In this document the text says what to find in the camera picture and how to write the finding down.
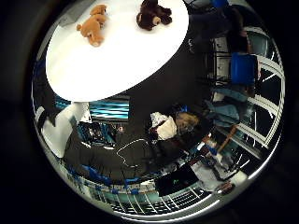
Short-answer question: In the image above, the person in dark clothes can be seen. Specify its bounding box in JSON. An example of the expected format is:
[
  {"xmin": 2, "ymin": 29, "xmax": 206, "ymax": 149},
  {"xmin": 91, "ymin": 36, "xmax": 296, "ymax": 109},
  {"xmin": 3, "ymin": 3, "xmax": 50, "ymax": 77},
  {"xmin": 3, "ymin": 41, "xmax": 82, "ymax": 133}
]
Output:
[{"xmin": 188, "ymin": 4, "xmax": 250, "ymax": 54}]

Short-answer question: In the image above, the tan plush teddy bear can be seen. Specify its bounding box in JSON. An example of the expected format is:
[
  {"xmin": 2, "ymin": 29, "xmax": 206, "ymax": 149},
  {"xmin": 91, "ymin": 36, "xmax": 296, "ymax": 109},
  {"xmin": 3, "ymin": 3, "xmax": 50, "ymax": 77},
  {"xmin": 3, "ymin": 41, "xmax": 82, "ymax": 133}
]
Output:
[{"xmin": 76, "ymin": 4, "xmax": 108, "ymax": 48}]

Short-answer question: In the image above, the screen with blue stripes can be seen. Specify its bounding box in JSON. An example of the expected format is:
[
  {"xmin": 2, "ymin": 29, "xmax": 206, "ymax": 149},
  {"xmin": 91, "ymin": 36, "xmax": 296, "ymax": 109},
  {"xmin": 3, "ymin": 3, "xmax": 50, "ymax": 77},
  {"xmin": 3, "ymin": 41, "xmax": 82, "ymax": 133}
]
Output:
[{"xmin": 89, "ymin": 98, "xmax": 131, "ymax": 120}]

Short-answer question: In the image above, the blue denim cloth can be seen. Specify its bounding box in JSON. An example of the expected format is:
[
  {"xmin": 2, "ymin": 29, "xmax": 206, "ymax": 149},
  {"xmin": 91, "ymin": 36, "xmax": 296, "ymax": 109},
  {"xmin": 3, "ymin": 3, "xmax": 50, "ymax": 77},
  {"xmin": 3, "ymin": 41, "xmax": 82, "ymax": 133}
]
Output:
[{"xmin": 205, "ymin": 87, "xmax": 250, "ymax": 128}]

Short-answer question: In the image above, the dark brown plush monkey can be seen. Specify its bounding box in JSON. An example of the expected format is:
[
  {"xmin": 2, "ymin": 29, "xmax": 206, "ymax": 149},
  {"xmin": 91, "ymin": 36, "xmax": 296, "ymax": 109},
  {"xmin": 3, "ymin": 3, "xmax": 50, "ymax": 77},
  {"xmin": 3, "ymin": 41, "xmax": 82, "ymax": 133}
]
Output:
[{"xmin": 135, "ymin": 0, "xmax": 173, "ymax": 32}]

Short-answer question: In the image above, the wooden stick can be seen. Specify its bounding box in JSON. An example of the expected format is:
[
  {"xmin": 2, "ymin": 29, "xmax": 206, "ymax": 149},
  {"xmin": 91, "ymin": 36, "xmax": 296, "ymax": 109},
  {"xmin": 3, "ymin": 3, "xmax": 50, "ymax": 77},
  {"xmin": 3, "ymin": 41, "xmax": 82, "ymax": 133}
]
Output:
[{"xmin": 217, "ymin": 124, "xmax": 239, "ymax": 153}]

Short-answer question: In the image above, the white bag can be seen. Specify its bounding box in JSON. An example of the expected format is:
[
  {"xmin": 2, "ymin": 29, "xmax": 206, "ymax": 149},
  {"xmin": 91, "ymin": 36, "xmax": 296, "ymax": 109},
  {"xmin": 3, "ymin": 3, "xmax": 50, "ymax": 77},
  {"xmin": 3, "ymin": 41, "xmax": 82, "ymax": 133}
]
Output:
[{"xmin": 149, "ymin": 111, "xmax": 178, "ymax": 141}]

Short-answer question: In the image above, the tan brown bag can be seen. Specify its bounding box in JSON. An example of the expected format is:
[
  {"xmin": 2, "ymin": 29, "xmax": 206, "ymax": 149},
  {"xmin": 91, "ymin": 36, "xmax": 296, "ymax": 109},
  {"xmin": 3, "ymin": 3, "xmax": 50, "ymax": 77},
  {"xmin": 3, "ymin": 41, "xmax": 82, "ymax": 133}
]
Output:
[{"xmin": 175, "ymin": 111, "xmax": 200, "ymax": 134}]

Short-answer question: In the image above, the white cable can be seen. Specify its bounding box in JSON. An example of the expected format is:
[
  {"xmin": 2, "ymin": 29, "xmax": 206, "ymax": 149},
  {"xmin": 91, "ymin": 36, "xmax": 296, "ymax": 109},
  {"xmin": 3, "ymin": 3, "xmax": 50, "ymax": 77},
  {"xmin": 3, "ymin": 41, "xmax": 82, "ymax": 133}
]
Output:
[{"xmin": 116, "ymin": 138, "xmax": 151, "ymax": 168}]

